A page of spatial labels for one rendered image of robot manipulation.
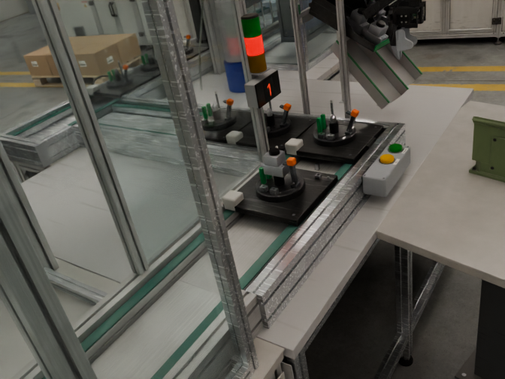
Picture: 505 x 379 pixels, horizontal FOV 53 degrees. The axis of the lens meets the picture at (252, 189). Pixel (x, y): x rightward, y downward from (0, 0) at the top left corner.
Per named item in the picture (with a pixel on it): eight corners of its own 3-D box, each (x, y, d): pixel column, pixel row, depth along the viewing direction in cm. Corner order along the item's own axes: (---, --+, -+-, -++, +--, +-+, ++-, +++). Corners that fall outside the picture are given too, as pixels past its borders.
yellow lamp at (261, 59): (270, 67, 146) (267, 50, 143) (261, 74, 142) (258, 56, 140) (255, 67, 148) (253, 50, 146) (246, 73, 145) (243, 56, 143)
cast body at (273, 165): (291, 170, 141) (288, 147, 137) (283, 177, 138) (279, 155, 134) (266, 165, 145) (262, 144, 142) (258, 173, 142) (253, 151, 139)
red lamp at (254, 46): (267, 50, 143) (264, 33, 141) (258, 56, 140) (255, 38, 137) (252, 50, 146) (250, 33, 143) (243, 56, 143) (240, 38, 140)
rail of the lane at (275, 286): (405, 150, 173) (405, 120, 168) (268, 328, 114) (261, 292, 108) (390, 147, 176) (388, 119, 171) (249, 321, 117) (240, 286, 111)
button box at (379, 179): (411, 163, 157) (410, 145, 154) (385, 198, 143) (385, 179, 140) (389, 160, 161) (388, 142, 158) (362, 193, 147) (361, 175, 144)
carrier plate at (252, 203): (338, 180, 146) (337, 174, 145) (297, 226, 130) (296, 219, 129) (268, 168, 159) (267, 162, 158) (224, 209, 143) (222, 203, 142)
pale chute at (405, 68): (415, 80, 191) (422, 73, 188) (397, 93, 184) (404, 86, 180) (367, 25, 194) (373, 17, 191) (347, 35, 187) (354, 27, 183)
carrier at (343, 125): (383, 130, 168) (382, 95, 162) (354, 165, 152) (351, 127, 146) (319, 123, 182) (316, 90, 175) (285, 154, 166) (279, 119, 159)
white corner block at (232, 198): (246, 204, 144) (243, 192, 142) (237, 212, 141) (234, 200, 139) (232, 201, 146) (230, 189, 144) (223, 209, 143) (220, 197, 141)
